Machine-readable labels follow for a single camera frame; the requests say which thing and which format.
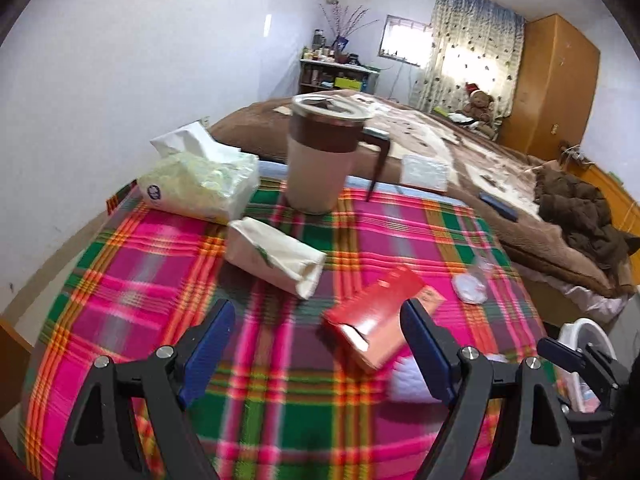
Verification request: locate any wooden wardrobe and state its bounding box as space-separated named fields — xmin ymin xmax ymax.
xmin=498 ymin=14 xmax=600 ymax=160

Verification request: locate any plaid tablecloth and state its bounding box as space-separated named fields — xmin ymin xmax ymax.
xmin=18 ymin=179 xmax=544 ymax=479

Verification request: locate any teddy bear with hat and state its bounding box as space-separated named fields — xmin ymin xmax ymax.
xmin=461 ymin=84 xmax=497 ymax=140

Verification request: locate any brown bear blanket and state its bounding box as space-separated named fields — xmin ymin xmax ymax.
xmin=207 ymin=89 xmax=637 ymax=298

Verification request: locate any clear plastic cup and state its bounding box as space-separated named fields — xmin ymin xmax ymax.
xmin=451 ymin=256 xmax=494 ymax=306

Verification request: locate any floral curtain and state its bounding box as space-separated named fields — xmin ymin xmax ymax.
xmin=409 ymin=0 xmax=525 ymax=120

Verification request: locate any soft tissue pack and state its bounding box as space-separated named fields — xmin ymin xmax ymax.
xmin=137 ymin=122 xmax=260 ymax=224

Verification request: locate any dried branches vase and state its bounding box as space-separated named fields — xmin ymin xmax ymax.
xmin=320 ymin=3 xmax=378 ymax=53

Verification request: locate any brown beige lidded mug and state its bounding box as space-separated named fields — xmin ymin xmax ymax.
xmin=285 ymin=92 xmax=392 ymax=214

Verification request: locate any red cardboard box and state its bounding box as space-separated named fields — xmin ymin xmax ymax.
xmin=322 ymin=266 xmax=445 ymax=372

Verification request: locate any orange white tissue box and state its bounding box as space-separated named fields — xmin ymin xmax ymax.
xmin=400 ymin=154 xmax=450 ymax=193

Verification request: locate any white trash bin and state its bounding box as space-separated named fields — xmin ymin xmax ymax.
xmin=556 ymin=316 xmax=618 ymax=413

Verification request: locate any cluttered shelf desk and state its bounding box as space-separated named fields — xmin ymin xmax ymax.
xmin=298 ymin=29 xmax=381 ymax=94

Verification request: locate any dark brown jacket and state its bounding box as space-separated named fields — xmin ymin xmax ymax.
xmin=534 ymin=166 xmax=639 ymax=275

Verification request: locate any white paper bag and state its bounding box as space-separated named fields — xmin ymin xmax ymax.
xmin=224 ymin=217 xmax=326 ymax=300

